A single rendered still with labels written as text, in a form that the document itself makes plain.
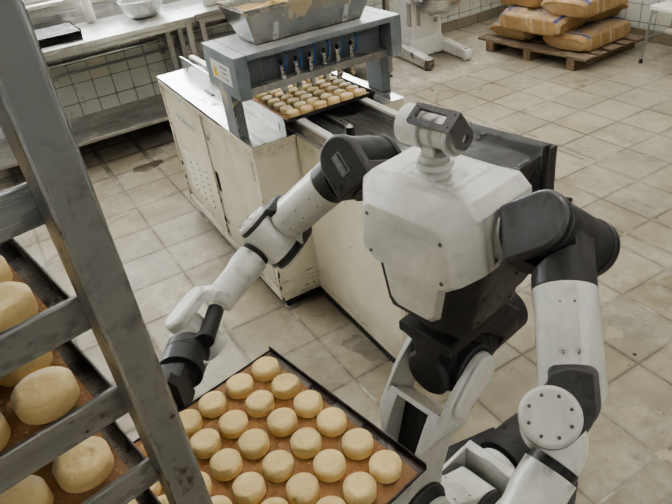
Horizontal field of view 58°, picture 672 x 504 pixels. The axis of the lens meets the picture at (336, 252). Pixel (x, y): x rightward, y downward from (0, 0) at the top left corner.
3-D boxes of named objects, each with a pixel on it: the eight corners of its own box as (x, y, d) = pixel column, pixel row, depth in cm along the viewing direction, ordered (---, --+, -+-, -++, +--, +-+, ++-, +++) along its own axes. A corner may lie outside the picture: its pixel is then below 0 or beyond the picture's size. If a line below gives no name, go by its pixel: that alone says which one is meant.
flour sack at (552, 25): (493, 28, 548) (494, 8, 538) (525, 17, 566) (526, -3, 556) (561, 40, 496) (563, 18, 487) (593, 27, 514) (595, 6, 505)
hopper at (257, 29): (221, 38, 239) (213, 1, 232) (342, 7, 260) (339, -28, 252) (251, 52, 218) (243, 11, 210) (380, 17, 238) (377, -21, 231)
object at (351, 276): (320, 300, 286) (291, 119, 237) (381, 272, 299) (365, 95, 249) (409, 389, 234) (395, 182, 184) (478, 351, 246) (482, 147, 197)
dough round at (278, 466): (263, 485, 94) (260, 477, 93) (264, 458, 98) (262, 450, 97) (295, 481, 94) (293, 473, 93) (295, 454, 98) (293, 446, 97)
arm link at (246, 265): (203, 281, 133) (255, 216, 140) (239, 310, 136) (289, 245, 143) (216, 276, 124) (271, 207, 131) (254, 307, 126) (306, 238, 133)
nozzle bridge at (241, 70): (219, 124, 257) (200, 42, 238) (363, 80, 283) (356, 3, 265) (250, 148, 232) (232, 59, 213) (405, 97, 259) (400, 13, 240)
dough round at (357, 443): (360, 466, 95) (359, 458, 94) (336, 450, 98) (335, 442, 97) (380, 445, 98) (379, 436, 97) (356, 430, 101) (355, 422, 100)
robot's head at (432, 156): (422, 146, 106) (419, 97, 101) (469, 160, 99) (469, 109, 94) (396, 160, 102) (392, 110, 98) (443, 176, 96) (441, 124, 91)
